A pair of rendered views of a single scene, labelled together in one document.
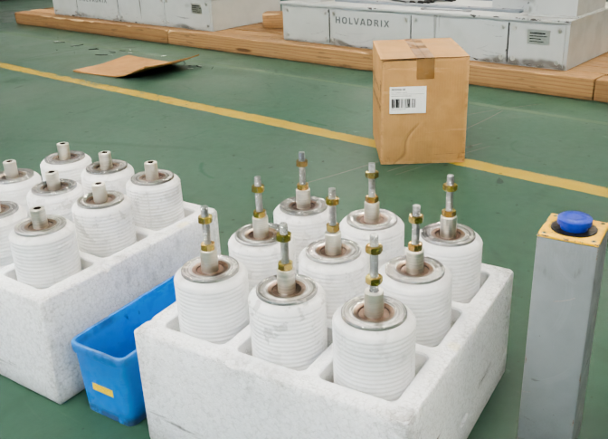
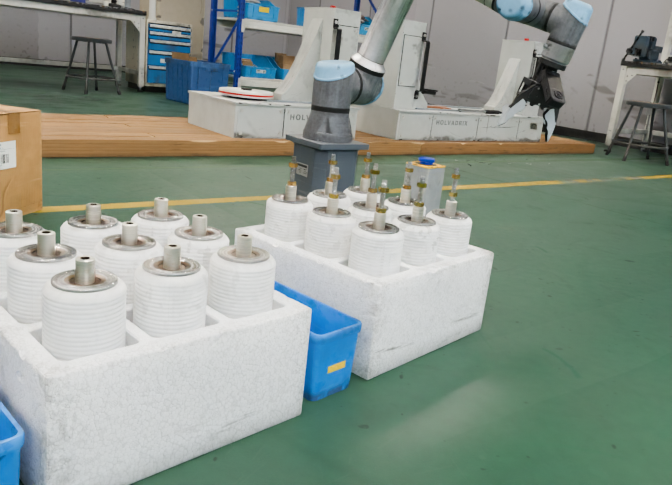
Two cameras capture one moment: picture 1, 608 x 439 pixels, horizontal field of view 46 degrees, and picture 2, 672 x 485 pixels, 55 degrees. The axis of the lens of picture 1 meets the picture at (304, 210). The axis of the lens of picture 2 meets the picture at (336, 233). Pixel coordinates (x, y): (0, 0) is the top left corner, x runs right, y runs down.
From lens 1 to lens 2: 1.46 m
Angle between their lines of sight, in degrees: 76
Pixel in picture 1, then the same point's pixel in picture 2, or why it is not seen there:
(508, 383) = not seen: hidden behind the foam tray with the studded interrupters
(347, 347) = (465, 230)
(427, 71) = (15, 126)
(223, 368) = (428, 277)
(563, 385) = not seen: hidden behind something
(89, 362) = (332, 346)
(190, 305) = (397, 250)
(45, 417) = (316, 423)
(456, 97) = (34, 149)
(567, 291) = (435, 193)
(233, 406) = (428, 302)
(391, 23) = not seen: outside the picture
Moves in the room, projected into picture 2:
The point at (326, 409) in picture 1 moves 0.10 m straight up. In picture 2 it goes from (469, 267) to (477, 220)
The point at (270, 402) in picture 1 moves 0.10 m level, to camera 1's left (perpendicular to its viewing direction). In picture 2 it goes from (447, 282) to (445, 300)
